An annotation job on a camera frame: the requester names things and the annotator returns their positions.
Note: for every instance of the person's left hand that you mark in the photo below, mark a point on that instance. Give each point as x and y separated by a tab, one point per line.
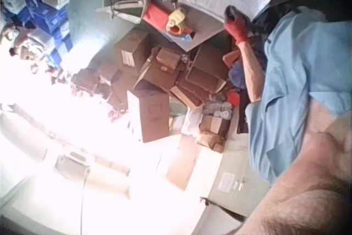
238	27

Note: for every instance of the person's left fingers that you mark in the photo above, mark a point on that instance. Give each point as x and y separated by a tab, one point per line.
231	14

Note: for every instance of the grey table board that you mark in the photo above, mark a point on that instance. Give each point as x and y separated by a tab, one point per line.
200	30

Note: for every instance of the yellow and orange plastic jug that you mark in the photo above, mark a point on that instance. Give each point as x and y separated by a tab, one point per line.
177	21

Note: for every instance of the blue fluffy cloth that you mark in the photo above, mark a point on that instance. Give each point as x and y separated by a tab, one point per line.
238	74

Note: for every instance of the red cloth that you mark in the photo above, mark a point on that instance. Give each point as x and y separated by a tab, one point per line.
154	15

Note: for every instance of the orange round lid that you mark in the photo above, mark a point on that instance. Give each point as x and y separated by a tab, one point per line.
234	98

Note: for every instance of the heap of grey rolls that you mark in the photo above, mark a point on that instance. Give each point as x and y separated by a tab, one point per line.
218	105

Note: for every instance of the heap of brown cardboard boxes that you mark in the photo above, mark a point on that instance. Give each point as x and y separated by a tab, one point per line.
162	81

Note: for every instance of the white and green framed case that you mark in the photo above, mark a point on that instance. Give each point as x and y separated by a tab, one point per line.
125	2

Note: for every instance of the stack of blue crates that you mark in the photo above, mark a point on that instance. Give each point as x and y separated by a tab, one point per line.
41	15

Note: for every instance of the white box appliance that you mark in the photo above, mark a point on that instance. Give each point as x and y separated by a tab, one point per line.
79	163

